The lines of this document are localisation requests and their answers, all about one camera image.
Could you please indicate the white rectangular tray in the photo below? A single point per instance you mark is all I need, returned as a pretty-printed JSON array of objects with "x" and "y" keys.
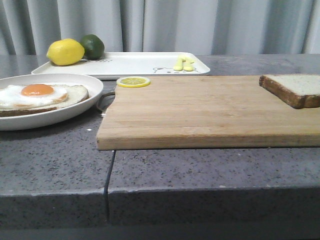
[{"x": 115, "y": 65}]

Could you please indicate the green lime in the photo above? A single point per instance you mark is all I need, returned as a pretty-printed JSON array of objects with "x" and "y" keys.
[{"x": 93, "y": 46}]

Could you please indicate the white round plate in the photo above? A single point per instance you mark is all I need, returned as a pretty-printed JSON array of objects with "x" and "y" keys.
[{"x": 93, "y": 85}]

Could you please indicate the wooden cutting board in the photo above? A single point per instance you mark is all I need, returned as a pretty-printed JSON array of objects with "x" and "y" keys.
[{"x": 176, "y": 112}]

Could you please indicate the lemon slice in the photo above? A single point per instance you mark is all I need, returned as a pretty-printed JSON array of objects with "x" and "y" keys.
[{"x": 133, "y": 82}]

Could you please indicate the metal cutting board handle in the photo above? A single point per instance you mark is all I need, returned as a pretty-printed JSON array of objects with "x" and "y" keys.
[{"x": 105, "y": 101}]

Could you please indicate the grey curtain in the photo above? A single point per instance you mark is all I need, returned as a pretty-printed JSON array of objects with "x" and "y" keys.
[{"x": 201, "y": 27}]

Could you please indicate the front yellow lemon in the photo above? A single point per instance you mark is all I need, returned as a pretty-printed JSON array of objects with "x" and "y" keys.
[{"x": 65, "y": 52}]

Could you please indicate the pale yellow plastic spoon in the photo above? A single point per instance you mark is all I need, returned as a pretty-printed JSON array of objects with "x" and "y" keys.
[{"x": 188, "y": 64}]

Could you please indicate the fried egg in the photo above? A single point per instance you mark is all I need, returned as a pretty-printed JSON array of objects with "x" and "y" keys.
[{"x": 16, "y": 97}]

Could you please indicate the pale yellow plastic fork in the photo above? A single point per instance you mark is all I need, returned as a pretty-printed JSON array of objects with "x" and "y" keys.
[{"x": 179, "y": 64}]

